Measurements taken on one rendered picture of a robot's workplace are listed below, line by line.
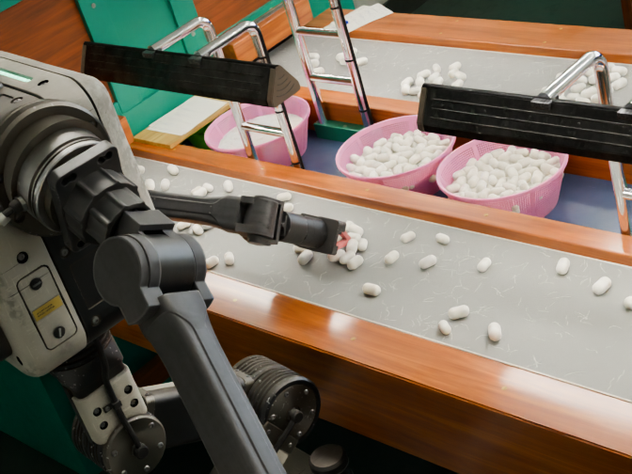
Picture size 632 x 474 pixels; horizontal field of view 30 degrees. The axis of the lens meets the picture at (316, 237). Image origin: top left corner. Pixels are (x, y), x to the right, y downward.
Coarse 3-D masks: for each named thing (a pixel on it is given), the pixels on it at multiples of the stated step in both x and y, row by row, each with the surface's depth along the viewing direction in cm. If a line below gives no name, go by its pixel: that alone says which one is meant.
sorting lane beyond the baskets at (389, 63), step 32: (288, 64) 318; (320, 64) 312; (384, 64) 301; (416, 64) 296; (448, 64) 290; (480, 64) 285; (512, 64) 281; (544, 64) 276; (384, 96) 285; (416, 96) 280
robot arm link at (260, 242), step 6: (270, 198) 212; (282, 204) 214; (282, 210) 214; (276, 216) 214; (276, 222) 214; (276, 228) 214; (252, 234) 211; (276, 234) 213; (246, 240) 223; (252, 240) 211; (258, 240) 210; (264, 240) 211; (270, 240) 212; (276, 240) 213
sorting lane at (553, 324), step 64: (256, 192) 261; (256, 256) 238; (320, 256) 232; (384, 256) 226; (448, 256) 220; (512, 256) 214; (576, 256) 209; (384, 320) 208; (448, 320) 203; (512, 320) 198; (576, 320) 194; (576, 384) 180
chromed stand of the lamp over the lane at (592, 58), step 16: (576, 64) 185; (592, 64) 187; (560, 80) 182; (576, 80) 185; (608, 80) 191; (544, 96) 181; (608, 96) 193; (624, 112) 170; (624, 176) 201; (624, 192) 202; (624, 208) 204; (624, 224) 205
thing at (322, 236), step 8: (304, 216) 219; (312, 216) 225; (312, 224) 219; (320, 224) 221; (328, 224) 222; (336, 224) 221; (312, 232) 219; (320, 232) 221; (328, 232) 222; (336, 232) 221; (304, 240) 219; (312, 240) 220; (320, 240) 221; (328, 240) 222; (336, 240) 221; (312, 248) 224; (320, 248) 223; (328, 248) 221; (336, 248) 221
